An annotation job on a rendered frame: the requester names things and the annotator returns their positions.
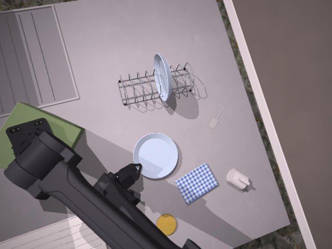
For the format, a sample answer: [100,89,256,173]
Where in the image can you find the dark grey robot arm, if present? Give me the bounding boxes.
[4,118,201,249]

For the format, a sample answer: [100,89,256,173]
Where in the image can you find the blue and white checkered towel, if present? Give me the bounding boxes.
[174,163,218,204]

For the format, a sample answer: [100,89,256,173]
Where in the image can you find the white mug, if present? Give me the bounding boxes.
[226,169,250,189]

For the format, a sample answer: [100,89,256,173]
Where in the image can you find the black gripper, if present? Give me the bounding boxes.
[115,163,142,189]

